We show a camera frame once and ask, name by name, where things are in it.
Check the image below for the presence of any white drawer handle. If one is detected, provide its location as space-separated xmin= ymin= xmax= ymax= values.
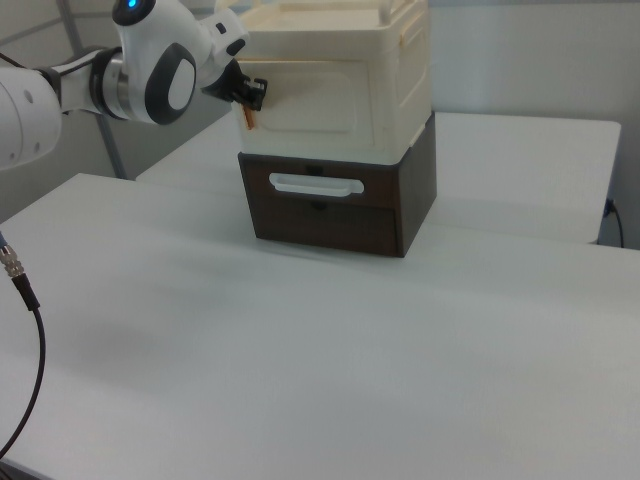
xmin=268 ymin=172 xmax=364 ymax=198

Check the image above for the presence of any thin black cable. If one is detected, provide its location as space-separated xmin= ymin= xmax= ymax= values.
xmin=605 ymin=198 xmax=626 ymax=249

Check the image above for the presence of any dark brown drawer unit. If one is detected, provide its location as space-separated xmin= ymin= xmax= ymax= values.
xmin=237 ymin=111 xmax=439 ymax=259

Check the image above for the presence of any cream plastic cabinet body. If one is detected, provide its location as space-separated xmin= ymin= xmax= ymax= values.
xmin=219 ymin=0 xmax=434 ymax=167

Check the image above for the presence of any black cable with metal connector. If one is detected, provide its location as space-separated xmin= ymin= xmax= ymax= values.
xmin=0 ymin=230 xmax=48 ymax=457

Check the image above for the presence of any cream plastic cabinet door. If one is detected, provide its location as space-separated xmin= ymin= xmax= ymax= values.
xmin=236 ymin=58 xmax=383 ymax=153

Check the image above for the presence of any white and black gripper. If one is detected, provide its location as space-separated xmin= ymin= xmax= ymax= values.
xmin=197 ymin=10 xmax=270 ymax=112

